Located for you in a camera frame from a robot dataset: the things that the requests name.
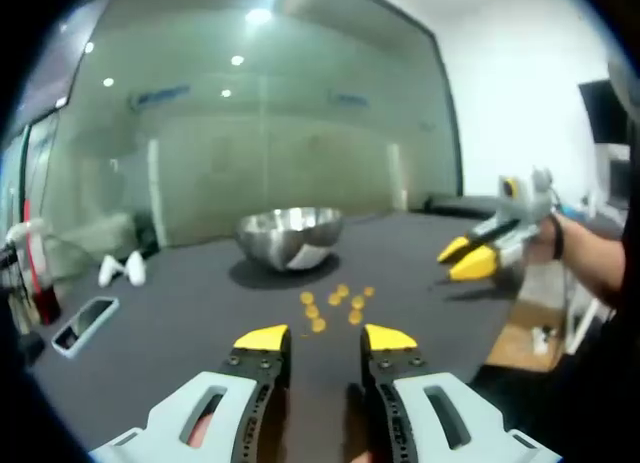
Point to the stainless steel bowl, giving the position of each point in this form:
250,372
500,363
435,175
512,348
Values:
280,233

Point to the person's right hand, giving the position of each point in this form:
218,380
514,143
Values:
545,240

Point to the black bench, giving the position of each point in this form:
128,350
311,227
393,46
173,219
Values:
460,204

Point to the dark grey table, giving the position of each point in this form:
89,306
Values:
175,343

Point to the black monitor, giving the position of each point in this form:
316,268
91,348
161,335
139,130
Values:
602,113

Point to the smartphone in pale case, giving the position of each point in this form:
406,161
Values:
85,325

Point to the person's black shirt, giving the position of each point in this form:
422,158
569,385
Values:
620,363

